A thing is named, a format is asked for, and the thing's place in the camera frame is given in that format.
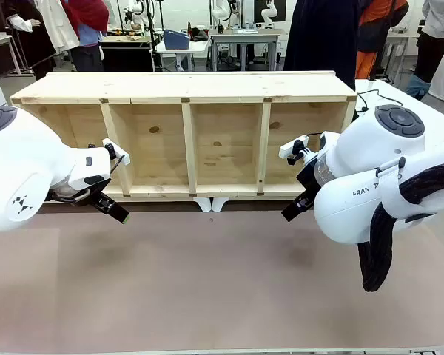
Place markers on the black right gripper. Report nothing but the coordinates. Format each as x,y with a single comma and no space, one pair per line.
309,181

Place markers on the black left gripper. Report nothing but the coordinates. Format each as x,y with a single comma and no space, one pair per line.
79,197

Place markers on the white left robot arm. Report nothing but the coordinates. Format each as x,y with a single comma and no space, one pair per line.
22,166

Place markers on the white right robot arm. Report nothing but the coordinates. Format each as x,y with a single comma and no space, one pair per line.
355,155

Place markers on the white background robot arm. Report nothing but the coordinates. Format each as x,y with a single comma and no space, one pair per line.
222,11
268,13

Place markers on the wooden four-compartment shelf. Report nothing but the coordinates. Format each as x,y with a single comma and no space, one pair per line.
222,88

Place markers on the black equipment cart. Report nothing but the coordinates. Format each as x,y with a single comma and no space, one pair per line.
127,55

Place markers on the white side table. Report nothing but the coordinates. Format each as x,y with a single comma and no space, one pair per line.
422,98

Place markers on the person in dark navy sweater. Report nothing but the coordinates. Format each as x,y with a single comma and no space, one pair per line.
318,37

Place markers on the small white table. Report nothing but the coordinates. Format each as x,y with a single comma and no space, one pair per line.
185,50

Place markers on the blue box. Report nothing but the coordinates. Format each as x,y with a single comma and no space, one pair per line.
177,38

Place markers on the grey lab desk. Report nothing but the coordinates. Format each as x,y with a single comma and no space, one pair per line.
244,33

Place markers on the mannequin in red jacket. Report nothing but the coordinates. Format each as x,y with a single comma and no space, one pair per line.
90,22

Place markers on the white lab coat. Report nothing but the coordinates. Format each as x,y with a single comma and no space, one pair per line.
61,26

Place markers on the mannequin in black coat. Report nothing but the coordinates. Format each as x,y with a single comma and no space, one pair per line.
29,33

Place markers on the black monitor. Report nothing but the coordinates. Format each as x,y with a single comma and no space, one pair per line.
279,9

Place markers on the grey-top metal-leg table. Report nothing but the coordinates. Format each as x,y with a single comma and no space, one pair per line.
0,38

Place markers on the person in orange jacket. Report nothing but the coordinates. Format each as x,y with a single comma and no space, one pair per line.
377,22

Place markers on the person in white shirt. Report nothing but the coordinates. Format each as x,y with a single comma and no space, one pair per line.
436,22

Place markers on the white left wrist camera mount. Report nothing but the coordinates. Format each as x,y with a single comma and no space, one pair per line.
120,151

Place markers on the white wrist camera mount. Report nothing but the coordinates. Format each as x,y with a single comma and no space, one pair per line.
294,145
120,151

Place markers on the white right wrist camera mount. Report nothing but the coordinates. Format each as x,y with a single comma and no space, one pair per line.
294,145

